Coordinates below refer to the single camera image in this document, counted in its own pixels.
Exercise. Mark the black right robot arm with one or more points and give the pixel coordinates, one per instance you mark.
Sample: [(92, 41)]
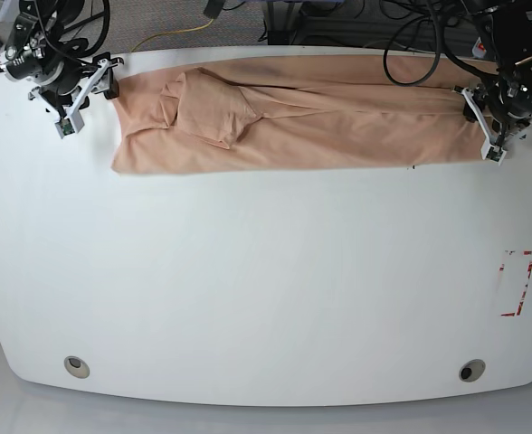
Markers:
[(36, 51)]

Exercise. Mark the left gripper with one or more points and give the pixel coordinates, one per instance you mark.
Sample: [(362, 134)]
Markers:
[(510, 107)]

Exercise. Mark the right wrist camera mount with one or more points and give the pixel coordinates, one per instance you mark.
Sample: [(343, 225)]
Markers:
[(68, 120)]

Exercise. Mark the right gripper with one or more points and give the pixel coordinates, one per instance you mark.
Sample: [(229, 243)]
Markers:
[(58, 84)]

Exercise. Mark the right table cable grommet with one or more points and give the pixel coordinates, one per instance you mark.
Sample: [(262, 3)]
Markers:
[(472, 370)]

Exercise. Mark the red tape rectangle marking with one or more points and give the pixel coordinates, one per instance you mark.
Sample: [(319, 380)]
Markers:
[(513, 281)]

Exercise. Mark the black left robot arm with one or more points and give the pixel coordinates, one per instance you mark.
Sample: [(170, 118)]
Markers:
[(505, 32)]

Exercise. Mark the peach T-shirt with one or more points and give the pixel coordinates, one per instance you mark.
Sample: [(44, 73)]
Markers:
[(292, 113)]

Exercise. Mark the table cable grommet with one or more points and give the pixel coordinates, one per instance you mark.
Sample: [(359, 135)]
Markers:
[(76, 367), (472, 370)]

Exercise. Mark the white power strip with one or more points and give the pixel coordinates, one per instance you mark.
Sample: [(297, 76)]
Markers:
[(478, 50)]

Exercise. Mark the left table cable grommet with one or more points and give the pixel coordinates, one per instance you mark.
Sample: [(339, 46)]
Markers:
[(76, 367)]

